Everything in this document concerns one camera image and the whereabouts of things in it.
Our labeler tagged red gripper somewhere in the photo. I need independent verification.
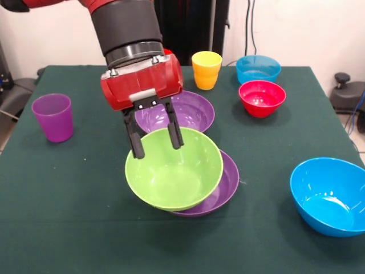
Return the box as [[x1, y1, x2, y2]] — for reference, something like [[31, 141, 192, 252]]
[[100, 54, 184, 159]]

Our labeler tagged large green bowl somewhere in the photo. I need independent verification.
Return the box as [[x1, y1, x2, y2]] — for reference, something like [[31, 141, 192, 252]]
[[124, 127, 224, 212]]

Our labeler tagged large purple bowl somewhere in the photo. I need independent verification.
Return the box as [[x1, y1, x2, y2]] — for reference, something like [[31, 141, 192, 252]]
[[134, 90, 216, 135], [170, 148, 240, 218]]

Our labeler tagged large blue bowl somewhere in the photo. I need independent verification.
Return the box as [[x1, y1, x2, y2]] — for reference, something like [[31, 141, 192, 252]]
[[289, 157, 365, 238]]

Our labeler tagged yellow cup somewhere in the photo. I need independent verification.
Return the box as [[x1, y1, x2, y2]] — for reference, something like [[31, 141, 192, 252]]
[[191, 51, 223, 91]]

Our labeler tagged purple cup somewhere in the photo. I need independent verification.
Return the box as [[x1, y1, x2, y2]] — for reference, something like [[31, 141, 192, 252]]
[[31, 93, 74, 143]]

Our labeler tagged dark green tablecloth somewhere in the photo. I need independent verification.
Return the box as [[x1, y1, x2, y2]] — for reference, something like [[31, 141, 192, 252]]
[[0, 65, 365, 274]]

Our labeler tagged small red bowl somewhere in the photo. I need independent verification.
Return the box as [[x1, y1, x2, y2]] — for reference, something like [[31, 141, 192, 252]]
[[238, 80, 287, 119]]

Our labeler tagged small blue bowl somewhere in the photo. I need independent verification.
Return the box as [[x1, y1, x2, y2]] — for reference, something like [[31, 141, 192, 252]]
[[235, 55, 282, 86]]

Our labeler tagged dark grey equipment base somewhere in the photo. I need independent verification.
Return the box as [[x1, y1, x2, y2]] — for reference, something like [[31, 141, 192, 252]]
[[0, 76, 39, 122], [330, 72, 365, 115]]

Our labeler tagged black equipment rack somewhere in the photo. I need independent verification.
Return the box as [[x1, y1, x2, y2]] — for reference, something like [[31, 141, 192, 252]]
[[0, 39, 14, 95]]

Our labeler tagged black wall cable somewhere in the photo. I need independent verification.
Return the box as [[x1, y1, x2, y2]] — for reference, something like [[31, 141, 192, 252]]
[[244, 0, 250, 57], [250, 0, 257, 55]]

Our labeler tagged blue floor cable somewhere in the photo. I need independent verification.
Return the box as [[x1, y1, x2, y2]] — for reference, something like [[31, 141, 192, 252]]
[[348, 91, 365, 135]]

